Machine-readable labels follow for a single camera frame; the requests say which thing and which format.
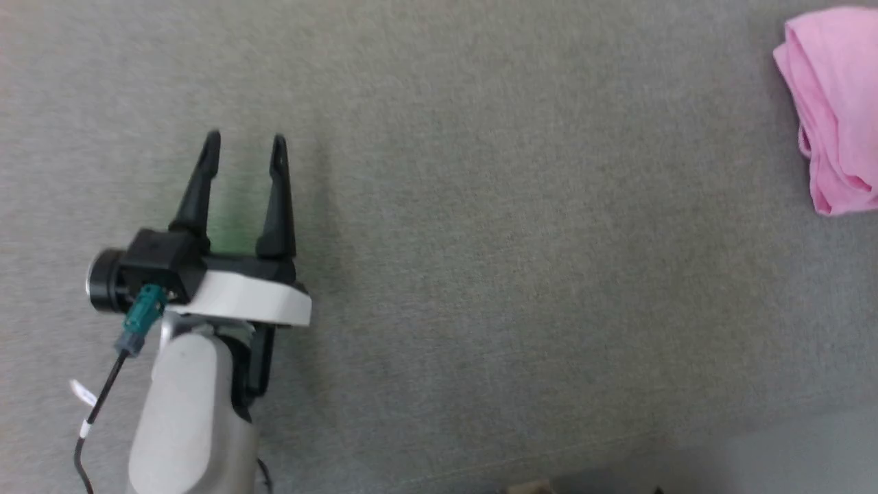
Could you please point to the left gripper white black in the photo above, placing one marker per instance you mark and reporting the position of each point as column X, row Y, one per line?
column 247, row 295

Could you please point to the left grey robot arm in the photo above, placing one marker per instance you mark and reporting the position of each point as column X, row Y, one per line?
column 192, row 412

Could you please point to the pink garment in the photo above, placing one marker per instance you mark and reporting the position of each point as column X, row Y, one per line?
column 840, row 103

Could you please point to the grey-green fabric sofa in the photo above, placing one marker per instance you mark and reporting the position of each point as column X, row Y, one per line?
column 480, row 240

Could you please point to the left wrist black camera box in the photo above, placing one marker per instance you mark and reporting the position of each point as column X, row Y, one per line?
column 147, row 271

